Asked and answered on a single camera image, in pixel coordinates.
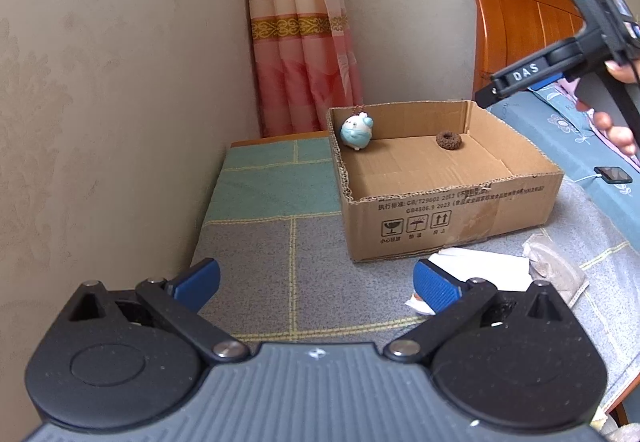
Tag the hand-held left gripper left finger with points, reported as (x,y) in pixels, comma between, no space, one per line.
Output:
(197,279)

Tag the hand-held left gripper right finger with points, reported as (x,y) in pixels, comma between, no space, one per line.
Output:
(435,289)

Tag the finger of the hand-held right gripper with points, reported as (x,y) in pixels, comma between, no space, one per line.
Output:
(487,96)
(547,83)

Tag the white soft packet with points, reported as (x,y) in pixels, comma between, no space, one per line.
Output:
(490,267)

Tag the brown cardboard box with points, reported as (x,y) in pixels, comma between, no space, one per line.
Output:
(425,227)

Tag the grey fabric pouch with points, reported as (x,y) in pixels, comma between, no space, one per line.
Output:
(555,267)

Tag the person's right hand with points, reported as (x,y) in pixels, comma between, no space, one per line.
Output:
(622,137)

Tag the pink cloth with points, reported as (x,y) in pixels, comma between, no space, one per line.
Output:
(567,88)

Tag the blue floral bed sheet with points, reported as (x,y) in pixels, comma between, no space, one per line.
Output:
(560,142)

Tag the orange wooden headboard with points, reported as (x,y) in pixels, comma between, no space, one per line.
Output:
(525,22)

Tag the brown plush donut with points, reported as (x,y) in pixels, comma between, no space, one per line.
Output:
(440,140)

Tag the black smartphone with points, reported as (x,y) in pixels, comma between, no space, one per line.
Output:
(616,174)

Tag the grey and green patchwork blanket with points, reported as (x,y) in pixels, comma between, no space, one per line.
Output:
(310,247)

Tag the blue round plush toy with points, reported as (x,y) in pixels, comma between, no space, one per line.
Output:
(356,132)

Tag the pink patterned curtain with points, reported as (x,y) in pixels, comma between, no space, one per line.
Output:
(295,72)

